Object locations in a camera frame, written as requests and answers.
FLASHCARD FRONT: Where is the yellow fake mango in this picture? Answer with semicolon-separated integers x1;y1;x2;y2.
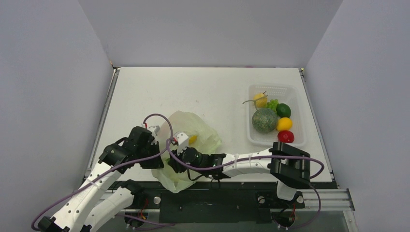
188;135;198;145

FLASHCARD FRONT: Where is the light green plastic bag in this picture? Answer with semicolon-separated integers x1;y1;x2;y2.
151;111;222;193

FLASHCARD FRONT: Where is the red fake apple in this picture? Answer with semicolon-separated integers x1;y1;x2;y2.
278;130;295;143

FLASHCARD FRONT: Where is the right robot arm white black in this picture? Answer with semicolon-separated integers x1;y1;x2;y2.
168;142;311;206

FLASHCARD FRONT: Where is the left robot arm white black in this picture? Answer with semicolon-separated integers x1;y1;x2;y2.
31;126;164;232

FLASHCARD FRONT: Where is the green netted fake melon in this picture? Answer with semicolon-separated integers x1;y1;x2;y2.
251;108;278;134

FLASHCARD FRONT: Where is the yellow fake pear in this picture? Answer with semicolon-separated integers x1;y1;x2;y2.
253;92;267;109

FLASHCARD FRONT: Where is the fake green grape bunch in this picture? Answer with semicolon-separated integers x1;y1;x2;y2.
265;99;279;113

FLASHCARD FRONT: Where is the yellow fake lemon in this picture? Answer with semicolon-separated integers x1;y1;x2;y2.
276;117;293;131

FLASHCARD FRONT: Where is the dark green fake lime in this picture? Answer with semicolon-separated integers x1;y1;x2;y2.
276;103;292;118

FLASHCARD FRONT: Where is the white perforated plastic basket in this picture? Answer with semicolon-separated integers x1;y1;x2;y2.
243;84;307;148

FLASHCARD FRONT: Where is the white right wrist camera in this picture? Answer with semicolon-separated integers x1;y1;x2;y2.
174;132;189;154

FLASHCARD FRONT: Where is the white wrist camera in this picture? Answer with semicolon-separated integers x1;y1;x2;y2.
147;125;161;136
174;132;189;154

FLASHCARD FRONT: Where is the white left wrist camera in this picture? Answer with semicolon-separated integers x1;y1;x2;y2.
147;125;161;136

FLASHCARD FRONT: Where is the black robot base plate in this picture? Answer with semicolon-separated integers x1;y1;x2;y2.
105;181;337;225

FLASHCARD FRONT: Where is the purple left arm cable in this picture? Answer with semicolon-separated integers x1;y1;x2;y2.
30;113;174;231

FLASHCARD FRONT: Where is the aluminium rail frame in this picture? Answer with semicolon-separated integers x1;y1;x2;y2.
88;67;355;212

